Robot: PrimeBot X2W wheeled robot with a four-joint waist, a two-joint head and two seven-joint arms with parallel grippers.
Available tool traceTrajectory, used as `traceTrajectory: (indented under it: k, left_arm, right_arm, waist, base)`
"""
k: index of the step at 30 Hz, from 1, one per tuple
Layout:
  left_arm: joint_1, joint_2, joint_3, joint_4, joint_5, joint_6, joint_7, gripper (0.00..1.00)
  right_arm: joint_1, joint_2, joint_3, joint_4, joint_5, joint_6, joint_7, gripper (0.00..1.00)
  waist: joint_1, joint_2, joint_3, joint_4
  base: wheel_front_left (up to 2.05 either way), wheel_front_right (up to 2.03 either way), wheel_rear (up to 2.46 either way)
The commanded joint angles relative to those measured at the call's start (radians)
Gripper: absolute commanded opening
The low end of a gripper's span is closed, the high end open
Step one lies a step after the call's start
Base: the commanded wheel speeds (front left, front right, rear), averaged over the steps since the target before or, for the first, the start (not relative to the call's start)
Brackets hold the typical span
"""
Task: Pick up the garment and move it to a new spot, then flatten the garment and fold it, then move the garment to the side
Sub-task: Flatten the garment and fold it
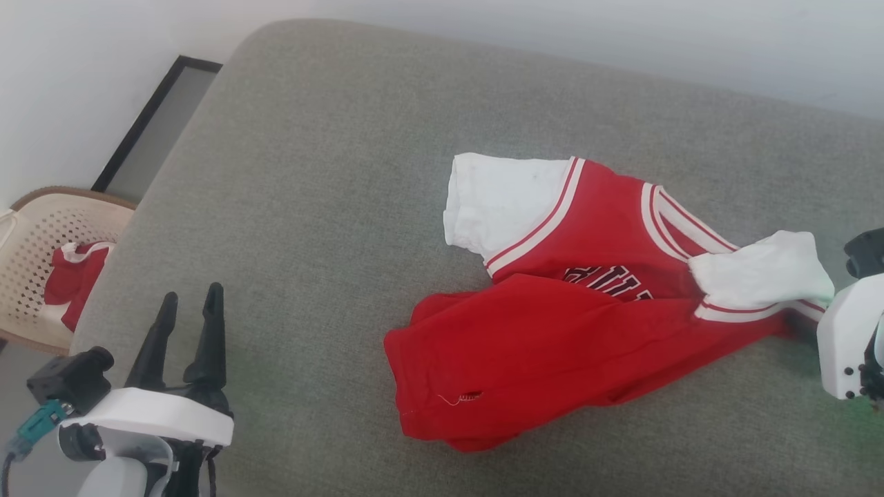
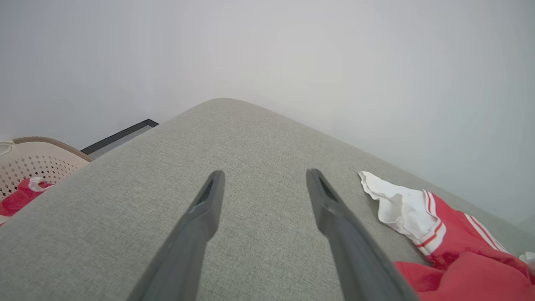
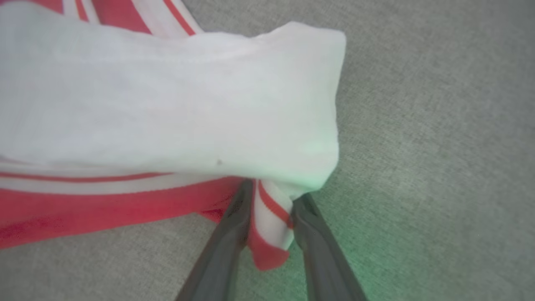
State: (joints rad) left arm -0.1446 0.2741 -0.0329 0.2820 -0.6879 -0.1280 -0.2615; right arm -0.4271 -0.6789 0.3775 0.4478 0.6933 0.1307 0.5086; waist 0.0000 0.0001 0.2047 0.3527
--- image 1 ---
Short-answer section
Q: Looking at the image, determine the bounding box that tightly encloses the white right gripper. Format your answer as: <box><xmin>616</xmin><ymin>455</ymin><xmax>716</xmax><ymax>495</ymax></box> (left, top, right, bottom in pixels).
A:
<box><xmin>817</xmin><ymin>274</ymin><xmax>884</xmax><ymax>402</ymax></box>

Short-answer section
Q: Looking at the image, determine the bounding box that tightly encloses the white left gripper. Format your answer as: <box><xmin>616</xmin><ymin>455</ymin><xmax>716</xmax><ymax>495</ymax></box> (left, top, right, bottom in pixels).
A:
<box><xmin>59</xmin><ymin>282</ymin><xmax>235</xmax><ymax>449</ymax></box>

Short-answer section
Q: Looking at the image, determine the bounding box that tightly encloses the red and white jersey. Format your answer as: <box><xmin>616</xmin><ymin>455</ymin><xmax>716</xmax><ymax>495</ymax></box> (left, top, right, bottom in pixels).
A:
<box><xmin>383</xmin><ymin>152</ymin><xmax>836</xmax><ymax>454</ymax></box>

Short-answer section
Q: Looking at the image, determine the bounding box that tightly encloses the red garment with white trim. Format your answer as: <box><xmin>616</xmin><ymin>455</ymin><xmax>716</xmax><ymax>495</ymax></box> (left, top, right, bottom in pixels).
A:
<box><xmin>44</xmin><ymin>241</ymin><xmax>115</xmax><ymax>333</ymax></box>

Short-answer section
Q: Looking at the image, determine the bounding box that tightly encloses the beige plastic laundry basket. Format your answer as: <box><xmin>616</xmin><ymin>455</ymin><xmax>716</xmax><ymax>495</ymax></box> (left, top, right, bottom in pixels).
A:
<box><xmin>0</xmin><ymin>186</ymin><xmax>137</xmax><ymax>357</ymax></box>

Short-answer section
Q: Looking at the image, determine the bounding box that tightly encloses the grey fabric sofa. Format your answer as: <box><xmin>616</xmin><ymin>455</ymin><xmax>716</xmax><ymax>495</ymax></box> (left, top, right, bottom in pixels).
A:
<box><xmin>69</xmin><ymin>18</ymin><xmax>884</xmax><ymax>497</ymax></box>

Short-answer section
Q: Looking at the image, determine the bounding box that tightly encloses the black framed grey panel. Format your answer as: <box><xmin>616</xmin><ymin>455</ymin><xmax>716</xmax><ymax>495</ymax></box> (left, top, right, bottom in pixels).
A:
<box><xmin>91</xmin><ymin>55</ymin><xmax>224</xmax><ymax>205</ymax></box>

